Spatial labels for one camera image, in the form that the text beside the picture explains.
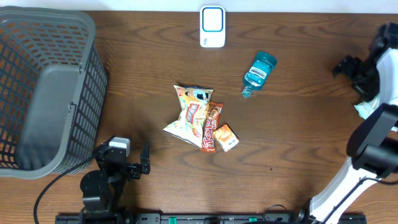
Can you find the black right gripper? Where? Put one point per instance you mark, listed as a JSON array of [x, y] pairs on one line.
[[367, 90]]

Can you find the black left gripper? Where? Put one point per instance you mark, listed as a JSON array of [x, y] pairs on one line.
[[135, 170]]

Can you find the green white paper label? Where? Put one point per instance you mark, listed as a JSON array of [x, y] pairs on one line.
[[365, 109]]

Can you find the orange chocolate bar wrapper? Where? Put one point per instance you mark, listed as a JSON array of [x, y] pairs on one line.
[[210, 125]]

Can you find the cream snack bag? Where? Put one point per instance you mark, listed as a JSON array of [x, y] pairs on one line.
[[194, 103]]

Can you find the small orange snack packet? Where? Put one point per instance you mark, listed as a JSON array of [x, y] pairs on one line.
[[226, 138]]

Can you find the blue mouthwash bottle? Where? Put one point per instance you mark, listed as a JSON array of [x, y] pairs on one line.
[[256, 76]]

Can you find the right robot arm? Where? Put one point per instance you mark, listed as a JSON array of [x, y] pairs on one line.
[[372, 154]]

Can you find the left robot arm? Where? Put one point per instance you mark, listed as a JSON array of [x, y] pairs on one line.
[[103, 188]]

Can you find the white barcode scanner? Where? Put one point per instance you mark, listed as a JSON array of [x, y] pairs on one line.
[[212, 26]]

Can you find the grey plastic shopping basket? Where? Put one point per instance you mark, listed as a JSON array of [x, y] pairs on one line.
[[53, 87]]

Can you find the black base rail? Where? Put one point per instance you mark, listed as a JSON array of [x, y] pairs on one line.
[[156, 218]]

